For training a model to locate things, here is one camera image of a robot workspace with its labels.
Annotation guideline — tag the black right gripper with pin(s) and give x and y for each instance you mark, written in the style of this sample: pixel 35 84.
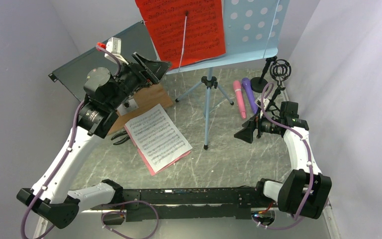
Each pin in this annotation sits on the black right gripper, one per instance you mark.
pixel 246 133

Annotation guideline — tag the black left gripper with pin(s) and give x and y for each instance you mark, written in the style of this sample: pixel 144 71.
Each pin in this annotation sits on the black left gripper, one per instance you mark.
pixel 155 69

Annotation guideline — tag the black round-base mic stand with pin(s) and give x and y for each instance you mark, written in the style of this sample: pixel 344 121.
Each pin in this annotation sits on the black round-base mic stand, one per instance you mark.
pixel 258 83

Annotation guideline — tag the pink microphone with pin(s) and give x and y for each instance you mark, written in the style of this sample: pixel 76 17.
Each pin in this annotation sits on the pink microphone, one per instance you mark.
pixel 239 97

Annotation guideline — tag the purple microphone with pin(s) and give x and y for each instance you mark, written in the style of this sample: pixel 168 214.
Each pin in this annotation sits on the purple microphone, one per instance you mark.
pixel 246 84

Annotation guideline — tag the red sheet music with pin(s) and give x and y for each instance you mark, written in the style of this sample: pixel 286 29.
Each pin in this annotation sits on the red sheet music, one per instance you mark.
pixel 184 32

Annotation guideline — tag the black tripod mic stand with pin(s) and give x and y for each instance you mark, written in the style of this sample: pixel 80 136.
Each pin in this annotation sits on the black tripod mic stand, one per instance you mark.
pixel 280 71

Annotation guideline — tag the white sheet music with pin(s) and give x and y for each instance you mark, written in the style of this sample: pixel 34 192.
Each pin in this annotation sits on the white sheet music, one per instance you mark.
pixel 155 117

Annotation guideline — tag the light blue music stand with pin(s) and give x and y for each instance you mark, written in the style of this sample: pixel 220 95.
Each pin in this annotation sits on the light blue music stand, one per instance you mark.
pixel 252 30

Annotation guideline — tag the pink sheet music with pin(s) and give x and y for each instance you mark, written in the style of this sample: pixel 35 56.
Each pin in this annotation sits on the pink sheet music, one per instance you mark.
pixel 159 147

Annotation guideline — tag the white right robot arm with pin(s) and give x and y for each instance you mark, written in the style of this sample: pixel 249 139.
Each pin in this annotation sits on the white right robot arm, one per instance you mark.
pixel 306 189

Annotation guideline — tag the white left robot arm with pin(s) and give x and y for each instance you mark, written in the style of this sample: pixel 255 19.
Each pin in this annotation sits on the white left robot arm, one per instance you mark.
pixel 51 197

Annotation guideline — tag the brown wooden board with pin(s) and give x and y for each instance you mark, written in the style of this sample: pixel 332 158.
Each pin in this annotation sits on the brown wooden board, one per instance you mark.
pixel 143 101

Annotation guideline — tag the dark grey rack unit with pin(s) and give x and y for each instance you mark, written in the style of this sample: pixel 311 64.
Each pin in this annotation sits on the dark grey rack unit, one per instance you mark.
pixel 73 74

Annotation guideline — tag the black pliers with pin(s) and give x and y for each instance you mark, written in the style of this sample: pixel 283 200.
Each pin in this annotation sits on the black pliers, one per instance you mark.
pixel 120 137

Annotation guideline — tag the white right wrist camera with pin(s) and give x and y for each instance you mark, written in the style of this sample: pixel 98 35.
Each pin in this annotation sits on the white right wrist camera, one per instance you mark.
pixel 264 103

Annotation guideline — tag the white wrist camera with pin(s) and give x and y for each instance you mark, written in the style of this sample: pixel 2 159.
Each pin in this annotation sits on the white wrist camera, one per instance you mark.
pixel 113 46
pixel 264 103

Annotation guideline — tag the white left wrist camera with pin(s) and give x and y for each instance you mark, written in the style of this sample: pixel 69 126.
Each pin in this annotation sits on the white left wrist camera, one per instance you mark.
pixel 113 46

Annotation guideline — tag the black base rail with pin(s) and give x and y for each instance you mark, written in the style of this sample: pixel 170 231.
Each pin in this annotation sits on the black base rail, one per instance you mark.
pixel 191 203

